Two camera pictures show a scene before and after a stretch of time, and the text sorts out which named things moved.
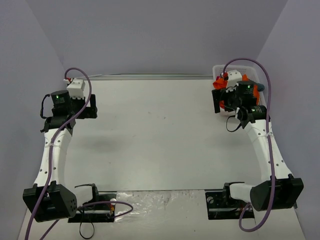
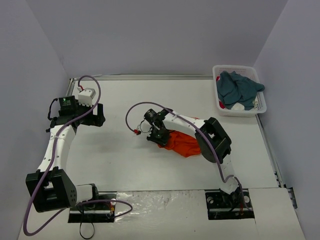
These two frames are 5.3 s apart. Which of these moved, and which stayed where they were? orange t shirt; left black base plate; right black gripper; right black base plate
Moved: orange t shirt; right black gripper
Stayed: right black base plate; left black base plate
